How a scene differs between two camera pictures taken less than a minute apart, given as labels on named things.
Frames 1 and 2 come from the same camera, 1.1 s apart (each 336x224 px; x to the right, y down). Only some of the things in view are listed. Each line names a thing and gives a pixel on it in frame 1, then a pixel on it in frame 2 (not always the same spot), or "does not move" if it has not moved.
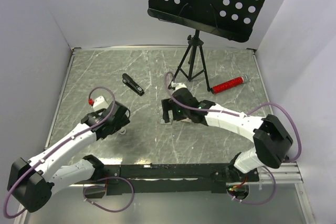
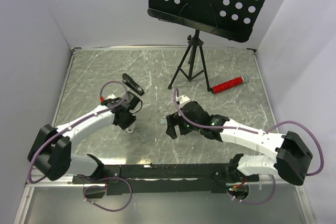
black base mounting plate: x=197 y=178 does not move
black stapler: x=132 y=84 does not move
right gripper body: x=179 y=113 → x=189 y=127
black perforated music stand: x=227 y=4 does not move
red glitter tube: x=229 y=84 does not move
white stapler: x=122 y=131 → x=130 y=129
